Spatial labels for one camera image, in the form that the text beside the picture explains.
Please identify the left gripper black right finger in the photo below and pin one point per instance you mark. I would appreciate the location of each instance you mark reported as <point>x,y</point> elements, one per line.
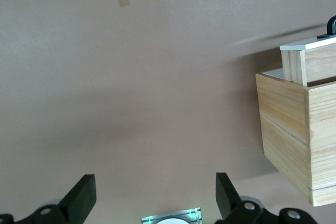
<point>228,200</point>

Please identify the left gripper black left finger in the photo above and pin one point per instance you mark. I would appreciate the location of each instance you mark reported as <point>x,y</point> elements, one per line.
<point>76,203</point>

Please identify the light wooden drawer cabinet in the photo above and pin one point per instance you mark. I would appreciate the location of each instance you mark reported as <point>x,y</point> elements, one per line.
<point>283,119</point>

